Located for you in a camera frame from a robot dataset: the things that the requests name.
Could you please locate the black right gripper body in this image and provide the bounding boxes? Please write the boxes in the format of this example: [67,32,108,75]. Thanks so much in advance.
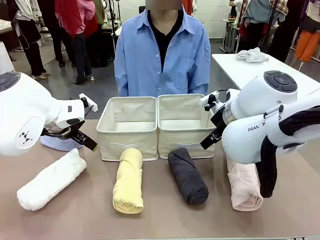
[210,106,228,135]

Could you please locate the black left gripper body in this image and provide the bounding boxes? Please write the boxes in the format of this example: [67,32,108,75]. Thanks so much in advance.
[40,122,86,141]

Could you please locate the light blue towel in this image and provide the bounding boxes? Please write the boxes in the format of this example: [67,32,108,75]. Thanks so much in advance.
[39,134,85,152]

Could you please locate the dark grey towel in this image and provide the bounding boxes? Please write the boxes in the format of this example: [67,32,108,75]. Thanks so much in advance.
[167,147,210,205]

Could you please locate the white towel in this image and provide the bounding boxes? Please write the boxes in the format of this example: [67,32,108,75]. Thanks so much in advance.
[16,147,88,212]

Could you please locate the cream fabric storage bin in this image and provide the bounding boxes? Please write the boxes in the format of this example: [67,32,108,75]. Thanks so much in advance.
[157,93,218,160]
[96,96,159,162]

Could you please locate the yellow rolled towel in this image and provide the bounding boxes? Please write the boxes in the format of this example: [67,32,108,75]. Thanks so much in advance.
[112,147,145,215]

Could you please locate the white background table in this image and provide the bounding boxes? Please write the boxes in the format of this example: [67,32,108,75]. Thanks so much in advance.
[211,52,320,91]

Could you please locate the pink rolled towel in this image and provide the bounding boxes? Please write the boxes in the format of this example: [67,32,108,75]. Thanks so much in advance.
[226,157,264,212]

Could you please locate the crumpled white cloth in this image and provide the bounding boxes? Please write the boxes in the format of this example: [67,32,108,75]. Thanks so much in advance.
[235,46,270,64]

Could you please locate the bystander in black clothes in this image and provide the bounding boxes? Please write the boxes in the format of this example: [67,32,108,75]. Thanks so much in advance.
[13,0,52,80]

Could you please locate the white rounded object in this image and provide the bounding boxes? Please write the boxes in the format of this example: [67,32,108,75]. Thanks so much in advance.
[0,41,16,75]

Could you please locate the person in blue shirt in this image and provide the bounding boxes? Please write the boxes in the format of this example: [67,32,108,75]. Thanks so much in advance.
[114,0,212,98]

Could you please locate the black hanging garment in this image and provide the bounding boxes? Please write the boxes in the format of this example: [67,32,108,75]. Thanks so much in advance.
[268,23,300,63]

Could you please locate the bystander in red pink top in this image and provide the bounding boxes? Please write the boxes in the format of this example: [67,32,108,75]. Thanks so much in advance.
[54,0,99,85]

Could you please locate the orange trousers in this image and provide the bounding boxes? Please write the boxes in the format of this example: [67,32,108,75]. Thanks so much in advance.
[295,29,320,62]

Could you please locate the grey blue hanging shirt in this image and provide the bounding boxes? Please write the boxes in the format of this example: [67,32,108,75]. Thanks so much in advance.
[239,0,290,28]

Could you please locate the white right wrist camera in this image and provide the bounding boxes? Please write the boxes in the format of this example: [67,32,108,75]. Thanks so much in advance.
[199,90,220,108]

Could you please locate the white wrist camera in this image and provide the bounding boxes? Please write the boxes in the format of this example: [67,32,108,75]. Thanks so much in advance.
[199,90,220,108]
[78,92,99,112]

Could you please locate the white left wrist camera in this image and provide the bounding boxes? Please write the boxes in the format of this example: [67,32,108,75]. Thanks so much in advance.
[78,92,99,112]

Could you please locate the black sleeved cable bundle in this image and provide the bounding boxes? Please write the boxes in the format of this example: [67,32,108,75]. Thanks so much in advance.
[255,105,320,199]

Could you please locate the metal frame background table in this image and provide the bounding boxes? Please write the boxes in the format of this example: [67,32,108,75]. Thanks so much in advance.
[221,18,241,54]

